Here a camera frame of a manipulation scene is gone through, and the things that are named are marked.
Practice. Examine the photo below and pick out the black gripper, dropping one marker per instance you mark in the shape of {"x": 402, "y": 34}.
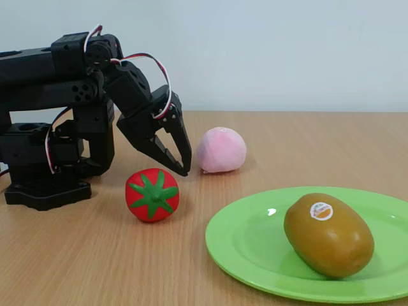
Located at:
{"x": 138, "y": 127}

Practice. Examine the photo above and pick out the red toy strawberry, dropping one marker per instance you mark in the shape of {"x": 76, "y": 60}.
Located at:
{"x": 135, "y": 191}

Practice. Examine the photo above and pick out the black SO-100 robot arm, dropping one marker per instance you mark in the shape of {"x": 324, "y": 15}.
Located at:
{"x": 32, "y": 92}

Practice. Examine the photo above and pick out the green plastic plate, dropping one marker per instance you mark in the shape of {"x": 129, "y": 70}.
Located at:
{"x": 248, "y": 242}

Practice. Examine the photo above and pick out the pink plush peach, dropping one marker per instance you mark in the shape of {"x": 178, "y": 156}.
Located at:
{"x": 223, "y": 150}

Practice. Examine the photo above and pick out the brown kiwi with sticker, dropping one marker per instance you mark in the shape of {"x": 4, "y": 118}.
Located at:
{"x": 331, "y": 242}

